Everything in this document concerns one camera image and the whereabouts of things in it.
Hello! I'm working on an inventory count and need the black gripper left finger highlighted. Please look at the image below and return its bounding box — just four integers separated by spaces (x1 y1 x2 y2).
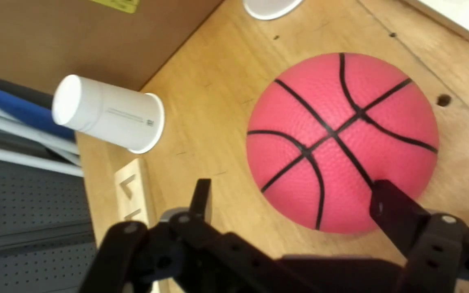
78 177 248 293

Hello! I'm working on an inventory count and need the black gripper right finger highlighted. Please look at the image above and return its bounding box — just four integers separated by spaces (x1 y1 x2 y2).
368 179 469 293

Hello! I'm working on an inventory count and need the pink rubber basketball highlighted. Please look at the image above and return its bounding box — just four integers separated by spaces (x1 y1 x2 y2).
246 52 440 236

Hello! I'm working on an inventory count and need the wooden shape sorter plank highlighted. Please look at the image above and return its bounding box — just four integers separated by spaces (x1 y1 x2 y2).
113 156 158 228

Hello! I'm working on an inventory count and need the grey perforated panel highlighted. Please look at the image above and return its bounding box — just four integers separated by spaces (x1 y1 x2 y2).
0 156 100 293

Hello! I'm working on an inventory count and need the white paper cup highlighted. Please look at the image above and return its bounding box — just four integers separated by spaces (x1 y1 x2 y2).
241 0 305 23
51 73 166 155

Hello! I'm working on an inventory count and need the white metal pole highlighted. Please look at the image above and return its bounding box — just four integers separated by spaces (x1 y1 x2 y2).
0 140 85 179

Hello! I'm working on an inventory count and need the blue board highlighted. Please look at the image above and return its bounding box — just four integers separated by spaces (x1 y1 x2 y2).
0 78 77 143

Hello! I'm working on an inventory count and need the large cardboard box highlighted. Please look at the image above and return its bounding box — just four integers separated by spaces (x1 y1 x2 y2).
0 0 225 94

